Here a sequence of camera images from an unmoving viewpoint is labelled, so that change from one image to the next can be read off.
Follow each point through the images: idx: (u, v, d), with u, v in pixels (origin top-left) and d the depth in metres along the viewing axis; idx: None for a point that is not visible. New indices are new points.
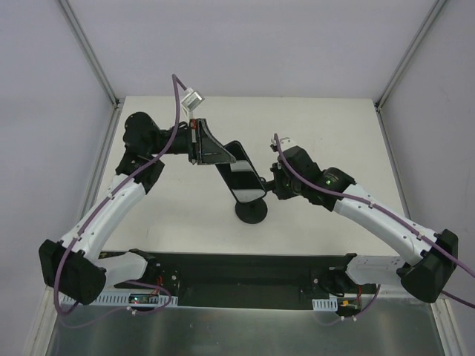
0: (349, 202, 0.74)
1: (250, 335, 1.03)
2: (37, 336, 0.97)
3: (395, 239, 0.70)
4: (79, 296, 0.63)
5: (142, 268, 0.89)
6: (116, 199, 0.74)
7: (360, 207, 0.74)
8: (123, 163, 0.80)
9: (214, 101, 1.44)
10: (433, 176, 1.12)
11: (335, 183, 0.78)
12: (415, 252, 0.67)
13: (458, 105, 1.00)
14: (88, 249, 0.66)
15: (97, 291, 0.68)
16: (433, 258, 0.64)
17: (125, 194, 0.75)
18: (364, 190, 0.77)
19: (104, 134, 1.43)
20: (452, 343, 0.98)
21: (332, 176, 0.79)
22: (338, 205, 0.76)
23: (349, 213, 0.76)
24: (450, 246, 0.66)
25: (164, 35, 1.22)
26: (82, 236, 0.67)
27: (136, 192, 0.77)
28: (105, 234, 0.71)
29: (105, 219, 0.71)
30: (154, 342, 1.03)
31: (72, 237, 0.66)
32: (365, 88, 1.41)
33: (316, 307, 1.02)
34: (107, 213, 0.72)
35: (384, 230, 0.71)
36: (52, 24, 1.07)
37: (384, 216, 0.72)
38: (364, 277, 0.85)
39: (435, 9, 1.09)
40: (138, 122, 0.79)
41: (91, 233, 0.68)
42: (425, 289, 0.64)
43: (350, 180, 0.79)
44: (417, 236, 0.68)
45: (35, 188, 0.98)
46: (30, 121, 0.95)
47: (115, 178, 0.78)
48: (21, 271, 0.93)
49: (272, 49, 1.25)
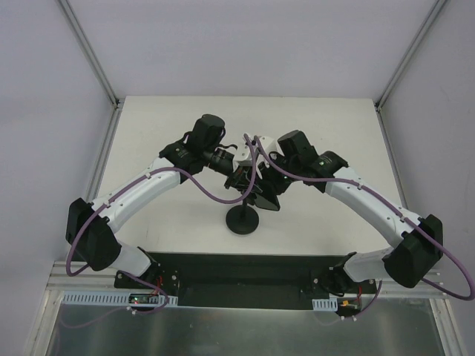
0: (338, 183, 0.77)
1: (251, 335, 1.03)
2: (36, 337, 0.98)
3: (378, 219, 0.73)
4: (90, 262, 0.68)
5: (144, 266, 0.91)
6: (152, 179, 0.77)
7: (349, 188, 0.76)
8: (170, 147, 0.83)
9: (215, 101, 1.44)
10: (433, 174, 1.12)
11: (328, 165, 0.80)
12: (397, 232, 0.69)
13: (458, 104, 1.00)
14: (113, 218, 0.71)
15: (110, 261, 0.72)
16: (414, 239, 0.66)
17: (161, 177, 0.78)
18: (355, 174, 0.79)
19: (104, 134, 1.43)
20: (452, 343, 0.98)
21: (326, 159, 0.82)
22: (327, 188, 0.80)
23: (339, 193, 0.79)
24: (431, 228, 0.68)
25: (165, 35, 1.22)
26: (111, 205, 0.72)
27: (172, 179, 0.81)
28: (132, 208, 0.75)
29: (134, 195, 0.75)
30: (154, 342, 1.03)
31: (102, 203, 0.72)
32: (364, 87, 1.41)
33: (316, 307, 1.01)
34: (140, 189, 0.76)
35: (368, 209, 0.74)
36: (52, 23, 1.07)
37: (370, 198, 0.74)
38: (361, 275, 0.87)
39: (436, 9, 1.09)
40: (215, 120, 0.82)
41: (120, 205, 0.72)
42: (407, 272, 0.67)
43: (344, 164, 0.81)
44: (400, 218, 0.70)
45: (35, 188, 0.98)
46: (30, 121, 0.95)
47: (158, 159, 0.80)
48: (22, 270, 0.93)
49: (273, 50, 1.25)
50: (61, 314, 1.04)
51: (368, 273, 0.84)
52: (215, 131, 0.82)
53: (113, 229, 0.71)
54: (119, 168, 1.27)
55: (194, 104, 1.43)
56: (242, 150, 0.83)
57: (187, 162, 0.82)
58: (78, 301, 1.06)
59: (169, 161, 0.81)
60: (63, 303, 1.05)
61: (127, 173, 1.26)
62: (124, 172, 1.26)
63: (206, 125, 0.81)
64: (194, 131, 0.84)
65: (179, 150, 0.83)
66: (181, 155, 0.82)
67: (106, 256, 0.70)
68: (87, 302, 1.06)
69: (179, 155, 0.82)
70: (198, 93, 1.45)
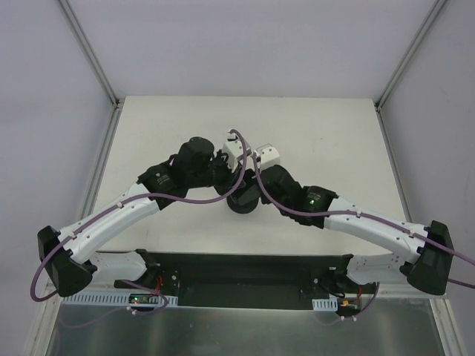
0: (337, 216, 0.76)
1: (251, 334, 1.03)
2: (36, 337, 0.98)
3: (389, 242, 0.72)
4: (57, 291, 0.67)
5: (138, 273, 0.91)
6: (124, 209, 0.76)
7: (349, 219, 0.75)
8: (150, 171, 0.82)
9: (214, 101, 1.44)
10: (433, 176, 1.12)
11: (318, 202, 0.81)
12: (412, 251, 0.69)
13: (458, 105, 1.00)
14: (77, 251, 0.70)
15: (82, 288, 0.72)
16: (430, 252, 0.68)
17: (134, 206, 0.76)
18: (348, 201, 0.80)
19: (104, 134, 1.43)
20: (452, 343, 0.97)
21: (314, 194, 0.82)
22: (326, 223, 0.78)
23: (340, 227, 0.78)
24: (441, 236, 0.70)
25: (164, 35, 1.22)
26: (77, 236, 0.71)
27: (147, 208, 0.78)
28: (102, 239, 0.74)
29: (103, 226, 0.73)
30: (154, 342, 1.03)
31: (67, 234, 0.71)
32: (364, 88, 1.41)
33: (316, 307, 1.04)
34: (110, 220, 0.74)
35: (376, 236, 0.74)
36: (51, 23, 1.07)
37: (373, 223, 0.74)
38: (365, 277, 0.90)
39: (436, 8, 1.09)
40: (201, 142, 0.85)
41: (86, 237, 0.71)
42: (432, 283, 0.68)
43: (332, 194, 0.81)
44: (409, 234, 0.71)
45: (35, 188, 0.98)
46: (29, 122, 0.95)
47: (133, 186, 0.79)
48: (22, 271, 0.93)
49: (273, 50, 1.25)
50: (61, 314, 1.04)
51: (373, 275, 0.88)
52: (202, 155, 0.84)
53: (77, 262, 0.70)
54: (119, 169, 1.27)
55: (193, 104, 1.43)
56: (236, 144, 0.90)
57: (166, 188, 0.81)
58: (79, 300, 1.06)
59: (146, 187, 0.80)
60: (64, 303, 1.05)
61: (127, 173, 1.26)
62: (123, 172, 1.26)
63: (191, 150, 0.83)
64: (178, 156, 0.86)
65: (159, 175, 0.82)
66: (160, 179, 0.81)
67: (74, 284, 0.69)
68: (87, 302, 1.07)
69: (158, 181, 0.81)
70: (197, 93, 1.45)
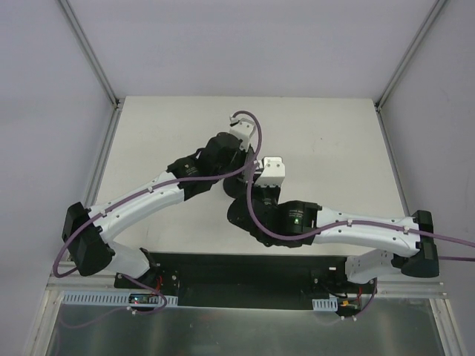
0: (329, 231, 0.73)
1: (251, 334, 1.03)
2: (37, 337, 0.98)
3: (385, 244, 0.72)
4: (78, 268, 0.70)
5: (141, 271, 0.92)
6: (153, 193, 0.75)
7: (341, 231, 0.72)
8: (178, 163, 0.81)
9: (215, 101, 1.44)
10: (433, 176, 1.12)
11: (301, 219, 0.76)
12: (411, 248, 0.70)
13: (458, 104, 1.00)
14: (105, 228, 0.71)
15: (101, 268, 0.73)
16: (427, 245, 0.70)
17: (162, 193, 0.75)
18: (333, 210, 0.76)
19: (104, 134, 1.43)
20: (452, 343, 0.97)
21: (295, 212, 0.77)
22: (317, 239, 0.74)
23: (332, 239, 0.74)
24: (430, 225, 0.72)
25: (165, 35, 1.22)
26: (107, 213, 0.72)
27: (174, 196, 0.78)
28: (129, 221, 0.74)
29: (132, 208, 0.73)
30: (153, 342, 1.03)
31: (99, 211, 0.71)
32: (365, 88, 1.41)
33: (316, 307, 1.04)
34: (139, 202, 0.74)
35: (373, 241, 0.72)
36: (52, 22, 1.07)
37: (368, 229, 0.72)
38: (361, 277, 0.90)
39: (436, 9, 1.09)
40: (228, 136, 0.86)
41: (116, 216, 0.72)
42: (430, 269, 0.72)
43: (315, 208, 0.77)
44: (404, 233, 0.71)
45: (35, 188, 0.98)
46: (29, 121, 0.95)
47: (164, 173, 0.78)
48: (22, 270, 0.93)
49: (273, 50, 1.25)
50: (61, 314, 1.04)
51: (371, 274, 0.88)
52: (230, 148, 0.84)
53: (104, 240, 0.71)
54: (119, 168, 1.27)
55: (194, 104, 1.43)
56: (243, 125, 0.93)
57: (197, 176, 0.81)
58: (78, 300, 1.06)
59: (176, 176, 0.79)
60: (64, 303, 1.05)
61: (128, 173, 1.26)
62: (123, 172, 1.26)
63: (219, 145, 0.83)
64: (205, 149, 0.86)
65: (188, 167, 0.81)
66: (189, 171, 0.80)
67: (96, 262, 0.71)
68: (87, 302, 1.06)
69: (188, 172, 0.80)
70: (198, 93, 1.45)
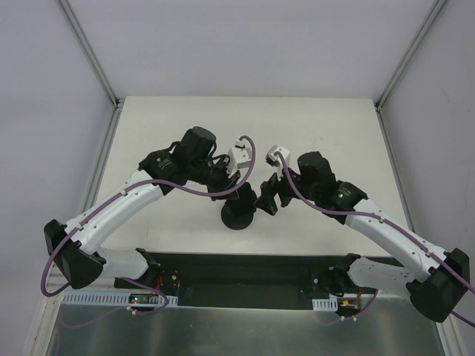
0: (360, 216, 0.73)
1: (250, 334, 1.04)
2: (37, 337, 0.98)
3: (403, 254, 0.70)
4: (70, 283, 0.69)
5: (141, 270, 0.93)
6: (128, 196, 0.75)
7: (370, 221, 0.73)
8: (151, 158, 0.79)
9: (215, 101, 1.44)
10: (433, 177, 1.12)
11: (346, 197, 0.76)
12: (424, 268, 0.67)
13: (458, 106, 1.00)
14: (86, 242, 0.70)
15: (94, 277, 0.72)
16: (441, 276, 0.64)
17: (138, 193, 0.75)
18: (375, 205, 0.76)
19: (104, 134, 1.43)
20: (452, 344, 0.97)
21: (344, 190, 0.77)
22: (347, 219, 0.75)
23: (358, 228, 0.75)
24: (459, 265, 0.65)
25: (164, 35, 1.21)
26: (84, 226, 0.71)
27: (151, 193, 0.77)
28: (109, 228, 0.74)
29: (108, 215, 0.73)
30: (154, 342, 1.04)
31: (74, 226, 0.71)
32: (365, 87, 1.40)
33: (316, 307, 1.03)
34: (115, 209, 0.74)
35: (392, 245, 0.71)
36: (52, 24, 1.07)
37: (393, 231, 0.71)
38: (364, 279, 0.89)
39: (436, 9, 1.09)
40: (205, 136, 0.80)
41: (93, 228, 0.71)
42: (433, 306, 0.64)
43: (364, 196, 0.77)
44: (425, 253, 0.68)
45: (35, 188, 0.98)
46: (28, 121, 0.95)
47: (136, 173, 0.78)
48: (21, 271, 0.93)
49: (274, 49, 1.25)
50: (61, 314, 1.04)
51: (372, 282, 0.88)
52: (203, 149, 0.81)
53: (87, 253, 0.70)
54: (120, 169, 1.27)
55: (194, 104, 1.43)
56: (242, 151, 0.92)
57: (167, 173, 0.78)
58: (78, 301, 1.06)
59: (148, 173, 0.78)
60: (63, 303, 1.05)
61: (127, 173, 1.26)
62: (123, 172, 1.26)
63: (194, 138, 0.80)
64: (180, 142, 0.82)
65: (160, 160, 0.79)
66: (162, 165, 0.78)
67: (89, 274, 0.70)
68: (87, 302, 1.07)
69: (159, 166, 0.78)
70: (197, 93, 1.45)
